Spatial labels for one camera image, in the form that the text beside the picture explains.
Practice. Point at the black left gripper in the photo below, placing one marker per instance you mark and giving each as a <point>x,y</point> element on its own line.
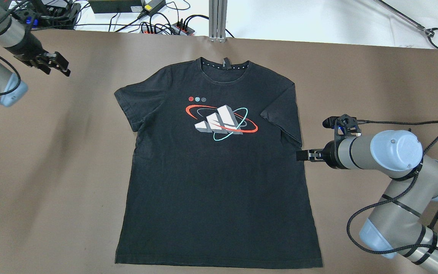
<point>30,50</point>

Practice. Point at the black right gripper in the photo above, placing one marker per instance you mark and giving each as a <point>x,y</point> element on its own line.
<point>330,154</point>

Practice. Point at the black printed t-shirt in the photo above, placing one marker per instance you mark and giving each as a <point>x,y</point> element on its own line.
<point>215,179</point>

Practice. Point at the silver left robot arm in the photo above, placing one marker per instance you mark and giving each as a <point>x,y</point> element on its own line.
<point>16,37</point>

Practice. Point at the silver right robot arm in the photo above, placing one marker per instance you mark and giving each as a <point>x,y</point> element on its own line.
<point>392,225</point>

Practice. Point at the black power adapter box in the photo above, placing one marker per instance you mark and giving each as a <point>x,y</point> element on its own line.
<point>116,6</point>

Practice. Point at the black power strip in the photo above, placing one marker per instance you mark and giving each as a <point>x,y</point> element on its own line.
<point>166,29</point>

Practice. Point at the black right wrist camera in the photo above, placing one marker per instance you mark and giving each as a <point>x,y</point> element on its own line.
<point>343,126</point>

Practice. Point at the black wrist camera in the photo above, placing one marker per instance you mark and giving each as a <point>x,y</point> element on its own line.
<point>26,16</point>
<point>343,126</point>

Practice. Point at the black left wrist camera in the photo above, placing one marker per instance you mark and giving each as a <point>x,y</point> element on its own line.
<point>26,16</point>

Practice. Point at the aluminium cage frame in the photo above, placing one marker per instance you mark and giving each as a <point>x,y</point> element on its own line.
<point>217,20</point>

